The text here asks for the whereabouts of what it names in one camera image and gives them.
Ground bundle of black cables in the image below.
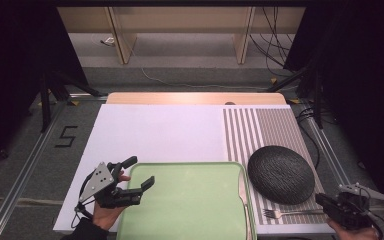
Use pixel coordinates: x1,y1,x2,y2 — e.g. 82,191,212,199
249,6,296,78

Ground black curtain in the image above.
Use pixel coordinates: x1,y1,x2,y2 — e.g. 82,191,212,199
282,4,384,228
0,4,90,171

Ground aluminium floor rail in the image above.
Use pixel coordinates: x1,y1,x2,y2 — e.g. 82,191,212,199
304,113,381,240
0,99,70,240

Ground green plastic tray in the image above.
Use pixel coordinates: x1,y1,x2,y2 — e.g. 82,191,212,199
115,161,258,240

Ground white floor cable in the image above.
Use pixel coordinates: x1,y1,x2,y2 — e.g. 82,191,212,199
91,33,271,92

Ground person's right hand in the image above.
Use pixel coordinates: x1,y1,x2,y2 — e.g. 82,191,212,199
326,218,381,240

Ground left hand-held gripper cable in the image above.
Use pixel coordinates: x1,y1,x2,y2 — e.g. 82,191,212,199
69,198,94,229

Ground right hand-held gripper cable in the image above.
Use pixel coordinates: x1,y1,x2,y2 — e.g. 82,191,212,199
363,199,384,240

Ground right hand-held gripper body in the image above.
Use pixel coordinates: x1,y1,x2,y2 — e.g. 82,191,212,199
323,182,384,231

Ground black metal stand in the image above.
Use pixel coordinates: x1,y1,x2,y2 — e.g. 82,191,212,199
37,64,108,134
266,61,325,130

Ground white foam board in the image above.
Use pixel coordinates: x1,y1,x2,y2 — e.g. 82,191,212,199
53,103,338,236

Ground person's left hand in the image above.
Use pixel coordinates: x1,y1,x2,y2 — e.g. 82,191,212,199
92,171,132,232

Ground hand-held gripper cable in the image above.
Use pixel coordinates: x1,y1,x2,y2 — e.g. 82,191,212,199
363,199,384,240
69,198,94,229

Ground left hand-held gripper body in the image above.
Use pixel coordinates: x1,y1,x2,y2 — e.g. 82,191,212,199
79,162,144,209

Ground grey striped placemat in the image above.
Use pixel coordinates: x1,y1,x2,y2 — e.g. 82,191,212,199
222,107,336,226

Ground black textured round plate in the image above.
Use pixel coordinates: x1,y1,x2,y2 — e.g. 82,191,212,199
247,145,316,206

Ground silver fork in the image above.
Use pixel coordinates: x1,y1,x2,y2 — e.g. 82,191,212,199
262,208,325,220

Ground black cable beside table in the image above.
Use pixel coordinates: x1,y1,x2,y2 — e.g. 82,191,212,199
295,107,322,170

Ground light wooden shelf unit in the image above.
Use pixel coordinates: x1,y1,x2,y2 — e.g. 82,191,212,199
58,6,306,66

